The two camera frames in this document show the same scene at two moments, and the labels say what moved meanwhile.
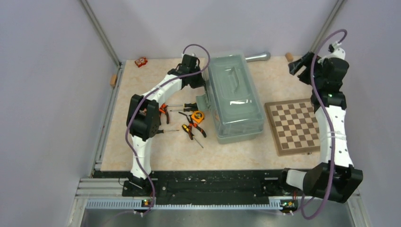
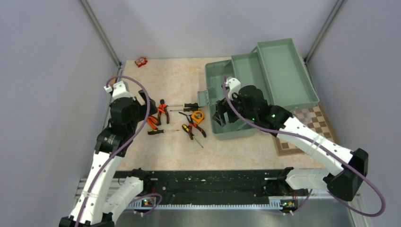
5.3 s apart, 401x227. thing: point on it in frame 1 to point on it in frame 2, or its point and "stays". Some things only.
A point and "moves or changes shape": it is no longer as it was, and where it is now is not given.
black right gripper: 294,66 to 221,107
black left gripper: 199,83 to 143,107
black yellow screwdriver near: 197,142 stays
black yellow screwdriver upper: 193,105 stays
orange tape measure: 198,116 stays
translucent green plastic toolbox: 232,97 moves or changes shape
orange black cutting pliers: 162,109 stays
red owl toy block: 141,61 stays
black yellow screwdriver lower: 162,131 stays
